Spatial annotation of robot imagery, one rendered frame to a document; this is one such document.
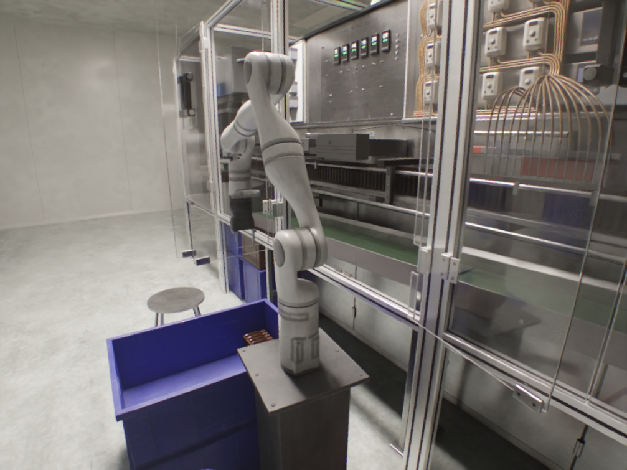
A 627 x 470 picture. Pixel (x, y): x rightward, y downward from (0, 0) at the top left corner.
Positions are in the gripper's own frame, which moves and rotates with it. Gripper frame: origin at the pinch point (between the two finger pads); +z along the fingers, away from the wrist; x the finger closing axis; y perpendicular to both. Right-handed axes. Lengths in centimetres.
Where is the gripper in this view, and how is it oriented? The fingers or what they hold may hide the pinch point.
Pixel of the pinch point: (245, 249)
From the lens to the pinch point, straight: 115.6
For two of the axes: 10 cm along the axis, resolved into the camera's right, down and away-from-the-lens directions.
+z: 0.0, 9.6, 2.7
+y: -4.5, -2.4, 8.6
